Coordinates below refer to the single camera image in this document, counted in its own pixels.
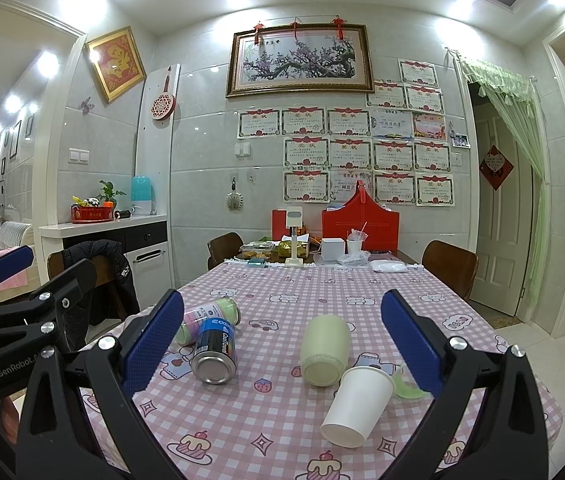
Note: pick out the white desk lamp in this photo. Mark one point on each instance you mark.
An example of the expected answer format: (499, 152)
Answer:
(293, 224)

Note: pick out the brown chair far left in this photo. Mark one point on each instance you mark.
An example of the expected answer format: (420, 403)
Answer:
(226, 246)

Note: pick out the white black sideboard cabinet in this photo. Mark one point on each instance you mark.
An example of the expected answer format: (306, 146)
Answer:
(144, 242)

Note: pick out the brown chair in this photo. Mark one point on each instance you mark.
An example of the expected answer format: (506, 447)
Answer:
(454, 266)
(226, 246)

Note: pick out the white wall brush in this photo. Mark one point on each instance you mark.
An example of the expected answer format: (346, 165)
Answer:
(234, 199)

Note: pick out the white plastic bag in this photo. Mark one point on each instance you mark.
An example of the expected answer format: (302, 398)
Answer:
(388, 266)

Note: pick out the white panel door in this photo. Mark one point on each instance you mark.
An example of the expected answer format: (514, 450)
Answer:
(505, 219)

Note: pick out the plum blossom framed painting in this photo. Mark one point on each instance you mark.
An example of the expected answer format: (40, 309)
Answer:
(324, 57)

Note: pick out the chair with black jacket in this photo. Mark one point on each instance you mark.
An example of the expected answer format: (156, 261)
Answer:
(60, 261)

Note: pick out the white paper cup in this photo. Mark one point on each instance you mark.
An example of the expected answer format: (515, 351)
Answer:
(361, 399)

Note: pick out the pink checked tablecloth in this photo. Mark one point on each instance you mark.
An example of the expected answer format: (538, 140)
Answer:
(265, 423)

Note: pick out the red diamond door decoration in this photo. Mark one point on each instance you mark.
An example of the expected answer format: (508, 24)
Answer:
(495, 167)

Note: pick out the red gift bag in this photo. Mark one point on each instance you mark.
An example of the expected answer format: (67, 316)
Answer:
(362, 213)

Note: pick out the pink blanket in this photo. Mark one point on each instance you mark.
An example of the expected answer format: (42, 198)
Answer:
(14, 261)

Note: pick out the red tray with fruit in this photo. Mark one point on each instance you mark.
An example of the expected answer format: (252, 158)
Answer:
(91, 210)

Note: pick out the double wall switch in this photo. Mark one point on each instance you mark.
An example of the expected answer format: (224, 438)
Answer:
(77, 156)

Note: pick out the blue black metal can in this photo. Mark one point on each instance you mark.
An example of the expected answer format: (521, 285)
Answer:
(214, 360)

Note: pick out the small red box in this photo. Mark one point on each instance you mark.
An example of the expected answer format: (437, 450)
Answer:
(279, 224)

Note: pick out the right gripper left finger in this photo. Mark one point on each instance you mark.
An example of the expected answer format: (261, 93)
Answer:
(56, 439)

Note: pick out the white square box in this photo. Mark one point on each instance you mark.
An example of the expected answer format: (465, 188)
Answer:
(332, 248)

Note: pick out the small green cup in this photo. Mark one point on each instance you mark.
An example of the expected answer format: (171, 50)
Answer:
(405, 391)

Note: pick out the gold red framed picture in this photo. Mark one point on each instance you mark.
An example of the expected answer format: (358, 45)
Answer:
(115, 62)

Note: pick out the pink green layered jar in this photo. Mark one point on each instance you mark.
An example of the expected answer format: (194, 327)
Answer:
(194, 317)

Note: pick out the food trays on table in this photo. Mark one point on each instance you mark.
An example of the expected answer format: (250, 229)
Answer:
(278, 251)

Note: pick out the green lace door curtain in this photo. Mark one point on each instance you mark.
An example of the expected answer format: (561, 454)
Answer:
(516, 101)

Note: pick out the teal white humidifier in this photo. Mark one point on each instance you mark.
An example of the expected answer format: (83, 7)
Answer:
(142, 196)

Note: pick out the red round wall ornament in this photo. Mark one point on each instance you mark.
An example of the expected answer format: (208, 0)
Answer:
(164, 104)

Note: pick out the white wall outlet switch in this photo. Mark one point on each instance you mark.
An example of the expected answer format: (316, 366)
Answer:
(242, 149)

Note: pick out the plastic cup with straw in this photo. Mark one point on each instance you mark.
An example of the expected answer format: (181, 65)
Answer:
(356, 239)

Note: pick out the green potted plant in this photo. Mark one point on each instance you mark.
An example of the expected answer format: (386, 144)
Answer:
(109, 194)

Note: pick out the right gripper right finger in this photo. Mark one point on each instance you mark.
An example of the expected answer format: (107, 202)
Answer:
(508, 439)

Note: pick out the brown chair back right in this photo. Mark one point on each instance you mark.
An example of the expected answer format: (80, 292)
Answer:
(454, 266)

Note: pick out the black jacket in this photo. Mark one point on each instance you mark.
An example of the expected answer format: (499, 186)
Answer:
(114, 295)

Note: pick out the cream yellow plastic cup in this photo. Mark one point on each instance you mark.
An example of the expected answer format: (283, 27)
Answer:
(325, 350)

